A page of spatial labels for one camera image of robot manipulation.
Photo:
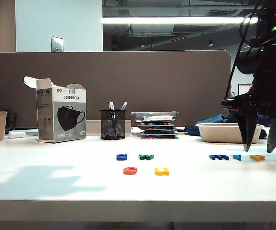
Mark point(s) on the red ceiling sign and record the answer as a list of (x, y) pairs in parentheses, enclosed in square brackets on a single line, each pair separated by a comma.
[(178, 39)]

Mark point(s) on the grey face mask box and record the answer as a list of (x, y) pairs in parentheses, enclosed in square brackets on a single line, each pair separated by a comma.
[(60, 119)]

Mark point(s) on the dark blue letter m magnet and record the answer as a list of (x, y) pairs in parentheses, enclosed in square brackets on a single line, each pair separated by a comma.
[(218, 157)]

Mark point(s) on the white ceiling light strip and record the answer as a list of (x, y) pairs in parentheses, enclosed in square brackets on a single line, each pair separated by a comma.
[(176, 20)]

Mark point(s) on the computer monitor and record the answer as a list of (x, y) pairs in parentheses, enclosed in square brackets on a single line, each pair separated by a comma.
[(244, 89)]

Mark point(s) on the black mesh pen holder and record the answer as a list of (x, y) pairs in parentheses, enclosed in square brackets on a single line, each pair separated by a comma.
[(112, 127)]

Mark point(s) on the clear plastic blister tray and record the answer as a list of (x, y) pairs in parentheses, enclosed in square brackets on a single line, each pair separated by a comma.
[(154, 117)]

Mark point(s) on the light blue letter r magnet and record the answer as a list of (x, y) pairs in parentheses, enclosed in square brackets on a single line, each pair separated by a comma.
[(236, 157)]

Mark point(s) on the letter magnet pack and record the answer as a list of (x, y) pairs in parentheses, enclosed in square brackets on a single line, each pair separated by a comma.
[(157, 131), (156, 124), (157, 137)]

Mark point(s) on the beige pulp food tray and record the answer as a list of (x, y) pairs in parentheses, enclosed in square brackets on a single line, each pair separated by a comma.
[(219, 134)]

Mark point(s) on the white earbuds case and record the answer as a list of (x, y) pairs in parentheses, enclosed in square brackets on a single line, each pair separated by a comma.
[(16, 134)]

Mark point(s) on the blue letter g magnet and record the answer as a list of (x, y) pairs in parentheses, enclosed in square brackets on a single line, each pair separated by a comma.
[(121, 157)]

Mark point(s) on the red letter c magnet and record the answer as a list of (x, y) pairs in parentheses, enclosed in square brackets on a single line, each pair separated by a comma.
[(130, 171)]

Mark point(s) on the green letter w magnet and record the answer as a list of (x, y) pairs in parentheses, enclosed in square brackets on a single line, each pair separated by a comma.
[(146, 157)]

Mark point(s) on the yellow letter u magnet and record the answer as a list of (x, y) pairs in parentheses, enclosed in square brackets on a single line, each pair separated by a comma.
[(161, 172)]

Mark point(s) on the black and white pen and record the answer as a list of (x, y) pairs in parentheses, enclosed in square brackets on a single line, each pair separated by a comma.
[(110, 105), (123, 106)]

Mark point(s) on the metal wall switch plate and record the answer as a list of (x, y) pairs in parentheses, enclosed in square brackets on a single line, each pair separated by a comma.
[(56, 44)]

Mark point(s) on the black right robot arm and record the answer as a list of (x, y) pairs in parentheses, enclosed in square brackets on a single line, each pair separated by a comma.
[(247, 62)]

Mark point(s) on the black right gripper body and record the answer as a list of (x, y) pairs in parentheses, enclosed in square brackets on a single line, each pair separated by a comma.
[(271, 86)]

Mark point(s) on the yellow letter p magnet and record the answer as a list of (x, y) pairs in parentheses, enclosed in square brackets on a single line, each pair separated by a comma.
[(257, 157)]

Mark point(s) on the brown desk partition panel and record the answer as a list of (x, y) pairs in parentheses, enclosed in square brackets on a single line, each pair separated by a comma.
[(128, 79)]

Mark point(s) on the small white flat packet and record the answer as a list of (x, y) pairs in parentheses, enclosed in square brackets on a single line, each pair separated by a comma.
[(134, 130)]

